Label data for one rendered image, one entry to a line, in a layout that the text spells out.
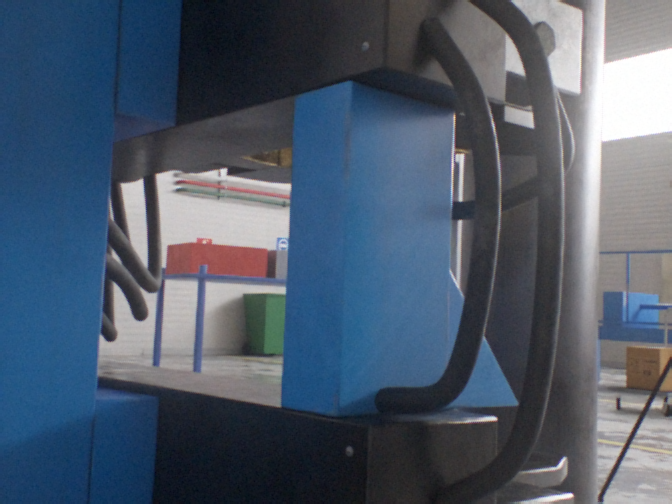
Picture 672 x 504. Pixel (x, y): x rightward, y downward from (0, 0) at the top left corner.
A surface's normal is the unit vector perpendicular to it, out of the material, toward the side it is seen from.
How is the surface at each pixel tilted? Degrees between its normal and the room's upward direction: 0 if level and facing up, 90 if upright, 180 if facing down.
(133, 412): 90
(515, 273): 90
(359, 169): 90
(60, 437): 90
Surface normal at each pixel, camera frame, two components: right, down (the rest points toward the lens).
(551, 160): -0.06, -0.10
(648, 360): -0.77, -0.09
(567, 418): 0.33, -0.07
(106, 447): 0.65, -0.04
